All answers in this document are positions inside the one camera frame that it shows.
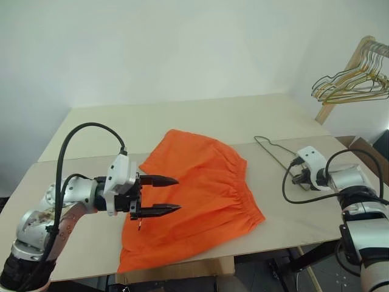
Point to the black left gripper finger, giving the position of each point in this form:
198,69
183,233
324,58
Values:
161,181
161,210

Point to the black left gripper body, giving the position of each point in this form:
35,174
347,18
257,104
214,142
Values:
126,203

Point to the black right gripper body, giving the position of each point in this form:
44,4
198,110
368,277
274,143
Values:
306,179

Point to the orange shorts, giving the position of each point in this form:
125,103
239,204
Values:
206,188

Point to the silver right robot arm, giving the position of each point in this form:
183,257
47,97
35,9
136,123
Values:
349,179

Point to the brown cardboard box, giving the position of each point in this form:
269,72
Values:
364,149

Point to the light wooden clothes rack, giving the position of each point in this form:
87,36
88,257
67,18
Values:
323,114

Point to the light wooden floor slat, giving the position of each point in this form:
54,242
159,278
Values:
310,267

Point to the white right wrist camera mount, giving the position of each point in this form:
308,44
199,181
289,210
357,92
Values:
310,155

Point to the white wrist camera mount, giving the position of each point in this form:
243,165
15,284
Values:
120,170
310,155

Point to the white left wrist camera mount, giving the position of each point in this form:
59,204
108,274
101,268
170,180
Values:
120,170

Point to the black metal table frame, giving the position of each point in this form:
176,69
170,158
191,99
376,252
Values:
304,261

